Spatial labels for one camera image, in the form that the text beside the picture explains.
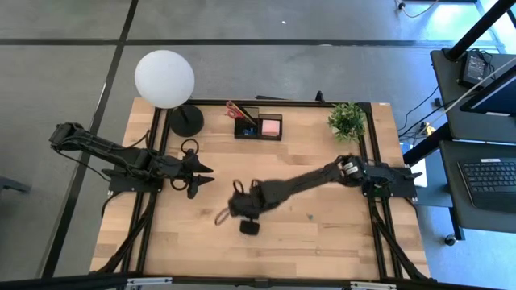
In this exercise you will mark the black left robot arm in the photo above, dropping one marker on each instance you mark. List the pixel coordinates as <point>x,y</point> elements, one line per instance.
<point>101,147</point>

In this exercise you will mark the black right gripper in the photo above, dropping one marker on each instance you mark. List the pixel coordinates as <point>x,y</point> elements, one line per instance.
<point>248,203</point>

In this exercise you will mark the black desk monitor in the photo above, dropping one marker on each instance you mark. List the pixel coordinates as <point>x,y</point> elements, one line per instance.
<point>496,98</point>

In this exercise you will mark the black desk with keyboard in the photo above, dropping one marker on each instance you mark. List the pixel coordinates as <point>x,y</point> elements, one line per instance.
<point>483,221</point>

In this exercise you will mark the black aluminium table frame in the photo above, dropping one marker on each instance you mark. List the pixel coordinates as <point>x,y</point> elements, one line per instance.
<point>282,103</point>

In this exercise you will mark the black crossbar with brackets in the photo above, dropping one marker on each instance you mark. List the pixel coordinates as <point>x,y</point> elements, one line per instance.
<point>258,284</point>

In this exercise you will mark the green plant in white pot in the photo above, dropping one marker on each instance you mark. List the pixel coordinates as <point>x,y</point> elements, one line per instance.
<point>346,121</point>

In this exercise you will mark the black power box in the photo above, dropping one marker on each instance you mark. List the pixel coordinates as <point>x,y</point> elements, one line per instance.
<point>472,68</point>

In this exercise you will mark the white globe table lamp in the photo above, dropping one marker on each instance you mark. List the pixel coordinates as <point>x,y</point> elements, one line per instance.
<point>164,78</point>

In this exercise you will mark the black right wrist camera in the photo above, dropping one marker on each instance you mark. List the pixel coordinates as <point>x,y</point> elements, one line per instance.
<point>250,228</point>

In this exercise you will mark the pink sticky note pad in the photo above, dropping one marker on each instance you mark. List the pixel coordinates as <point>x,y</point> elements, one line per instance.
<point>271,128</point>

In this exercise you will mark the grey chair leg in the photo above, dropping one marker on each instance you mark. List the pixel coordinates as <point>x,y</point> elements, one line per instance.
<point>12,185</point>

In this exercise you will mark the black diagonal pole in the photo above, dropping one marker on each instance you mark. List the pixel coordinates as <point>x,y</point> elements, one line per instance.
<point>479,28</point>

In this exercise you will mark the black keyboard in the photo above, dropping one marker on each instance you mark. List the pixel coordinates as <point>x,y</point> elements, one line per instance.
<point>489,181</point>

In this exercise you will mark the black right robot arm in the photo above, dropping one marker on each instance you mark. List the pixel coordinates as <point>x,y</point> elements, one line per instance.
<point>306,181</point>

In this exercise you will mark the white paper sheet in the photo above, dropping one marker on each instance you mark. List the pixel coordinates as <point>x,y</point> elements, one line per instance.
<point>421,173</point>

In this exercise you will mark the black caster wheel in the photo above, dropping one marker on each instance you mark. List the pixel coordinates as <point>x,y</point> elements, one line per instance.
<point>450,240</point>

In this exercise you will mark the yellow power plug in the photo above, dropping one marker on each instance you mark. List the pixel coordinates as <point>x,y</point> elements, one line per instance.
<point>429,129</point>

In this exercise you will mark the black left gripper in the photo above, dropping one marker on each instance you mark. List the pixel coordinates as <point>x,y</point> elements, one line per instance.
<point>173,168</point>

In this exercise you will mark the black desk with monitor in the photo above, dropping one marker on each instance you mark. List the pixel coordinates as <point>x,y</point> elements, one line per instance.
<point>441,76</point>

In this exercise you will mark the black mesh desk organizer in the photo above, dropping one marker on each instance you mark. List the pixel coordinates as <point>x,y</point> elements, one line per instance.
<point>250,138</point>

